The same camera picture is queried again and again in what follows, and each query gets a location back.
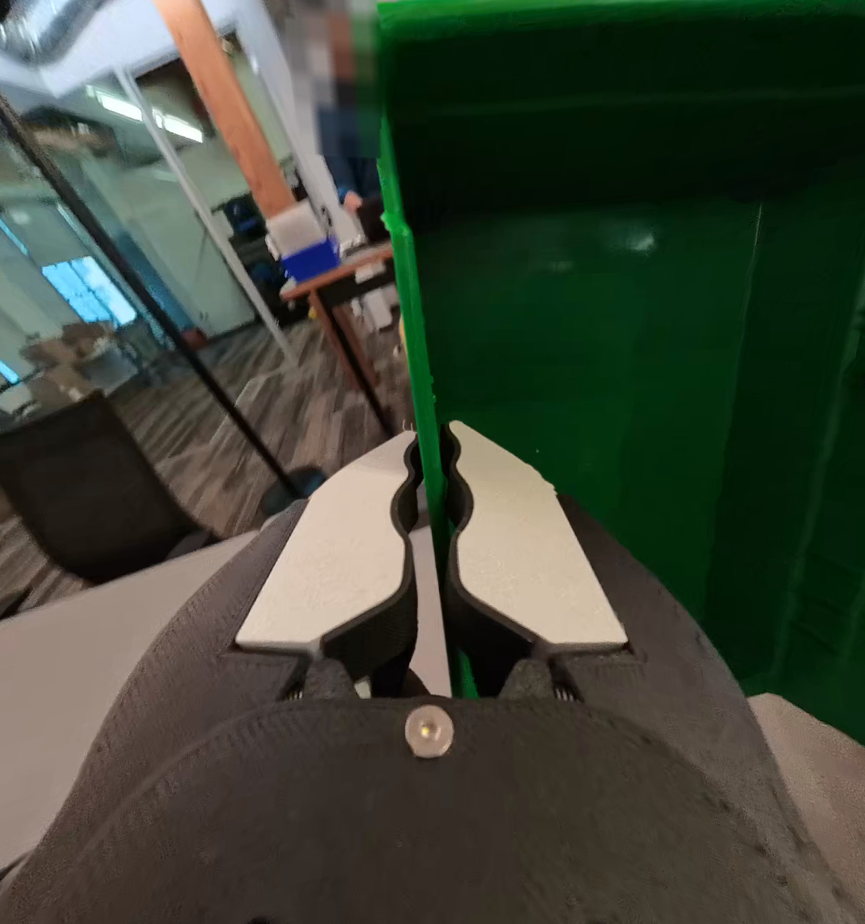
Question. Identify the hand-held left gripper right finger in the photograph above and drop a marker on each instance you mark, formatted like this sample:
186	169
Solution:
533	570

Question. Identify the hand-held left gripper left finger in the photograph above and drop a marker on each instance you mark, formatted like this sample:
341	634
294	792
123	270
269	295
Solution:
331	570

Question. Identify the green plastic box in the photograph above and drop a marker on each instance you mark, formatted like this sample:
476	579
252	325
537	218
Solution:
620	361

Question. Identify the black mesh office chair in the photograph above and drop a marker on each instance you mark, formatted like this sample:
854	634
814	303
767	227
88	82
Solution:
93	491

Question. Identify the brown top desk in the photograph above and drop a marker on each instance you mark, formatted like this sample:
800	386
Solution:
367	258

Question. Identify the blue and white cooler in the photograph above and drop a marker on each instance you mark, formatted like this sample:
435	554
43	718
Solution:
306	249

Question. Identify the brown cardboard boxes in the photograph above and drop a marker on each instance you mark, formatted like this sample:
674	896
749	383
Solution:
71	361

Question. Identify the black stanchion post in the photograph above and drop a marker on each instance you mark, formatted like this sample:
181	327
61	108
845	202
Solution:
295	491

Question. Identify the wooden support post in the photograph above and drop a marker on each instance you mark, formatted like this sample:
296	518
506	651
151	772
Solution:
223	94

